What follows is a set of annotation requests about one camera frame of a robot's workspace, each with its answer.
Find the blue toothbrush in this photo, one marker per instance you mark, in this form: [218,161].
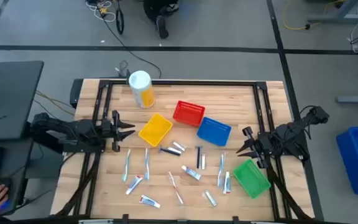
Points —
[221,169]
[147,165]

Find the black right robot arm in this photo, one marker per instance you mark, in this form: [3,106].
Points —
[291,133]

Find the black desk top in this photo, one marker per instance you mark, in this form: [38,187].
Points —
[11,99]

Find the green toothbrush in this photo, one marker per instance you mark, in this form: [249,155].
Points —
[126,165]

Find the yellow plastic basket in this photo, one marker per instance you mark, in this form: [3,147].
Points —
[155,130]

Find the black computer mouse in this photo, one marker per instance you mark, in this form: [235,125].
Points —
[7,199]

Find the black low desk surface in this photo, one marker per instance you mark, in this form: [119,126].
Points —
[14,161]

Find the red plastic basket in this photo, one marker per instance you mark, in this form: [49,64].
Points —
[189,113]

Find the grey table leg frame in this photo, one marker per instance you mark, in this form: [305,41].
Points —
[337,18]

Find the red toothbrush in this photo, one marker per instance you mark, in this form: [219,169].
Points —
[175,188]

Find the grey floor bar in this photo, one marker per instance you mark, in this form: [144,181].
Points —
[356,99]

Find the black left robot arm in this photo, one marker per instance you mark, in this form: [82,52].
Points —
[73,130]

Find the blue plastic basket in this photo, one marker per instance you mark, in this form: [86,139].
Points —
[213,131]

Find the white red toothpaste tube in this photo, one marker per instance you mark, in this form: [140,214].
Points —
[191,173]
[149,201]
[226,183]
[134,185]

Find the green plastic basket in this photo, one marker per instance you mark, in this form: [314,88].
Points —
[252,179]

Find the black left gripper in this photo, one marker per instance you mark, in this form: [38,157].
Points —
[108,129]

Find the dark blue razor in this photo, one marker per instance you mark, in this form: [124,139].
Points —
[198,157]
[165,150]

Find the person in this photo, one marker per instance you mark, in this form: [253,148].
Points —
[155,9]

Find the white yellow wipes canister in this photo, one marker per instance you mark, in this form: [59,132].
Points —
[141,88]

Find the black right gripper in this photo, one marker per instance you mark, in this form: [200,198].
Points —
[264,143]

